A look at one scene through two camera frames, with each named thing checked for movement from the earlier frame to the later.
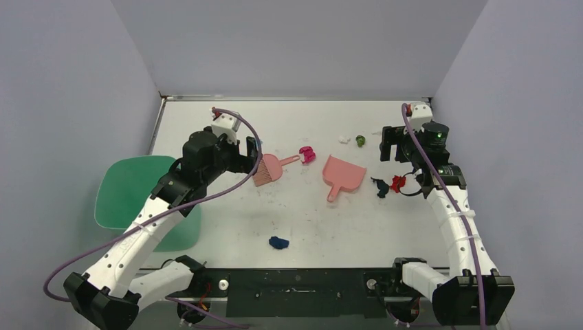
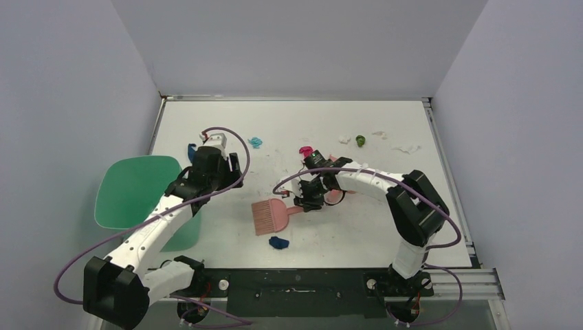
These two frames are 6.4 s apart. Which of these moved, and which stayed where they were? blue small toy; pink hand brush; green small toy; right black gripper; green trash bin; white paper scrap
Moved: pink hand brush; right black gripper
Stayed: blue small toy; white paper scrap; green small toy; green trash bin
